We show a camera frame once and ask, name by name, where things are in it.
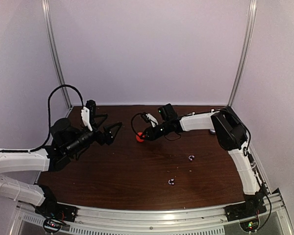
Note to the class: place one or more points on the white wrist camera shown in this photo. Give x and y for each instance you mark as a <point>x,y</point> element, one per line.
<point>153,121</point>
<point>85,116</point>

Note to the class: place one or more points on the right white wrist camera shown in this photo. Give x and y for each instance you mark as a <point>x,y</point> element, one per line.
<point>153,121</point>

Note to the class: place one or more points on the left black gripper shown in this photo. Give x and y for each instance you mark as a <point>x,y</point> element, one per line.
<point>107,137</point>

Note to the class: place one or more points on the left aluminium frame post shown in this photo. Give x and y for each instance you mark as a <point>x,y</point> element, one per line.
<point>52,43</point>

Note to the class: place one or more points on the aluminium frame post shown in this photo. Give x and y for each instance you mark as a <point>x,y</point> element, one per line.
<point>52,43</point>
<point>250,23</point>

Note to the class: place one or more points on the front aluminium rail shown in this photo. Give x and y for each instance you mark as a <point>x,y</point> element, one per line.
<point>200,221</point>

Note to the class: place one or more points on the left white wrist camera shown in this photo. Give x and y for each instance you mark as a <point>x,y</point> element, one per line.
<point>85,116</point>

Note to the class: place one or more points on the red earbud charging case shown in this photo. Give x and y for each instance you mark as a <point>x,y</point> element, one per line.
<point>140,137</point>

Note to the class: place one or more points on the purple earbud with red hook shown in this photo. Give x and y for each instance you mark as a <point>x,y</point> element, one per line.
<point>171,182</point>

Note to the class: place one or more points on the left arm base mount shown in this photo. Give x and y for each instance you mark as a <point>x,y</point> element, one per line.
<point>53,210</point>

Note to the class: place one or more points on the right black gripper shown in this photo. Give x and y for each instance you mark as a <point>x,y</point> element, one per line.
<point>153,134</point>

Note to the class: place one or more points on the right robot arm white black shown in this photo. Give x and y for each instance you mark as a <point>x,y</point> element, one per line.
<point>232,135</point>

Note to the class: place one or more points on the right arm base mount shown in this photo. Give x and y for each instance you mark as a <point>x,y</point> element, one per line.
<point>247,212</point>

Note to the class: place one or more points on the right aluminium frame post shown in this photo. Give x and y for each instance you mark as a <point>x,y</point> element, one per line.
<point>250,23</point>

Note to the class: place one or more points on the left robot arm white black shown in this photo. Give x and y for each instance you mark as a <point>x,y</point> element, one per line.
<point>68,143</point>

